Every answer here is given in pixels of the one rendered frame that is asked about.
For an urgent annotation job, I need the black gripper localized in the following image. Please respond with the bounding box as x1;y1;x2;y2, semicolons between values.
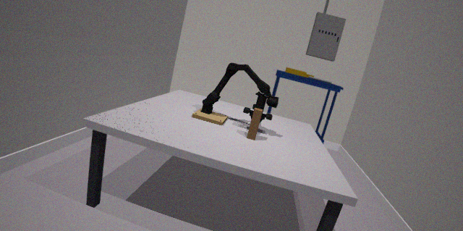
243;102;273;122

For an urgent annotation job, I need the brown wooden post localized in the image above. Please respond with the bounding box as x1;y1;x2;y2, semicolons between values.
247;108;263;140

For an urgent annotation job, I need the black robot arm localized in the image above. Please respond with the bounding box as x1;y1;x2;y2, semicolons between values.
201;63;279;114

